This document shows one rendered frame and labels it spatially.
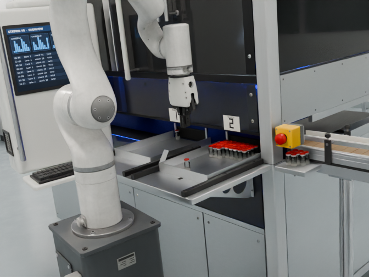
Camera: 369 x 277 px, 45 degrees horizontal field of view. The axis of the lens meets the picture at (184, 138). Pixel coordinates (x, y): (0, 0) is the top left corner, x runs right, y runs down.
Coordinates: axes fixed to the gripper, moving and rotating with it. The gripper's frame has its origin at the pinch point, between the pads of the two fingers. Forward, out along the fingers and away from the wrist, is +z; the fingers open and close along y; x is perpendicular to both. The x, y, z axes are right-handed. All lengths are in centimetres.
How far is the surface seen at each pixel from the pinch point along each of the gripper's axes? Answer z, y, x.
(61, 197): 82, 179, -30
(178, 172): 20.6, 8.5, -1.9
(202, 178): 20.4, -4.0, -2.0
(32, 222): 110, 220, -21
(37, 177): 28, 75, 24
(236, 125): 8.8, 4.1, -29.8
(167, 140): 22, 51, -32
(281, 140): 10.9, -19.5, -26.5
